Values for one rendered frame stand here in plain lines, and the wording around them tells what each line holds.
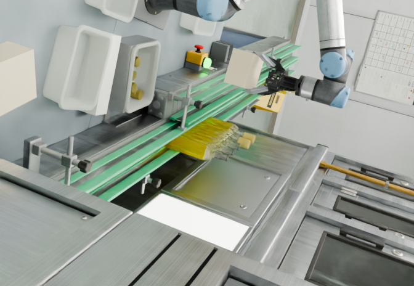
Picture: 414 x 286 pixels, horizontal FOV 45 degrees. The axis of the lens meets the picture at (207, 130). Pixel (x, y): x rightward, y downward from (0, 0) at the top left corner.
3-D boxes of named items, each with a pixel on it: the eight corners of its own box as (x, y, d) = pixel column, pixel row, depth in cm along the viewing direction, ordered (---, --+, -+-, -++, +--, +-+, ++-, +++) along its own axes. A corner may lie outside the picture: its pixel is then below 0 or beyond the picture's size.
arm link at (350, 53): (353, 50, 152) (343, 84, 155) (357, 50, 163) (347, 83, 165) (329, 44, 155) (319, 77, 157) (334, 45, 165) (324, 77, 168)
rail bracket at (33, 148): (2, 180, 120) (77, 212, 113) (4, 116, 114) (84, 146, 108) (16, 174, 125) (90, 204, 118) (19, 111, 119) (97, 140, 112)
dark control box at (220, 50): (208, 58, 235) (224, 62, 233) (211, 41, 232) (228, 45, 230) (214, 55, 243) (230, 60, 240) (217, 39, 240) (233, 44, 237)
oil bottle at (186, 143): (156, 144, 176) (210, 163, 169) (158, 129, 174) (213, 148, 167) (163, 140, 181) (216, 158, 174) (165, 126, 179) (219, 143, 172)
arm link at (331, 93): (352, 84, 165) (345, 109, 167) (320, 76, 168) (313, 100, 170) (350, 85, 158) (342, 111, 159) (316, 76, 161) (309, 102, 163)
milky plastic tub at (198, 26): (183, -17, 190) (203, -12, 187) (204, -9, 211) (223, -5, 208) (173, 28, 194) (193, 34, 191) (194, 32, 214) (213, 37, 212)
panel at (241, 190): (79, 261, 128) (198, 315, 117) (81, 251, 127) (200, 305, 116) (211, 154, 207) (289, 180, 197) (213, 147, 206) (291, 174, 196)
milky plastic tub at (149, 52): (103, 107, 160) (125, 115, 157) (110, 39, 152) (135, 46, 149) (131, 96, 175) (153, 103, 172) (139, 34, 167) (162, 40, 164)
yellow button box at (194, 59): (183, 66, 211) (199, 71, 209) (186, 49, 208) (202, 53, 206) (190, 64, 217) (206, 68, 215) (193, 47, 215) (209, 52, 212)
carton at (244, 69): (233, 47, 169) (254, 53, 166) (245, 54, 184) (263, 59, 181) (223, 81, 170) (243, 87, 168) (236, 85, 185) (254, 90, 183)
